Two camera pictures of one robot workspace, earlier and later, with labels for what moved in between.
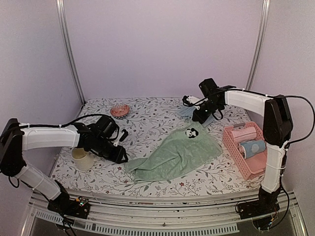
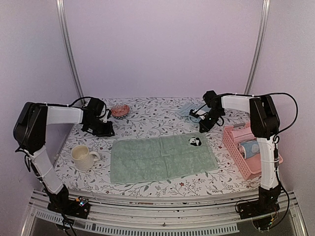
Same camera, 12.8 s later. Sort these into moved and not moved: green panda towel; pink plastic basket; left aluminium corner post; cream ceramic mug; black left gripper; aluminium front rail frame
Moved: black left gripper; green panda towel
Not moved: aluminium front rail frame; cream ceramic mug; left aluminium corner post; pink plastic basket
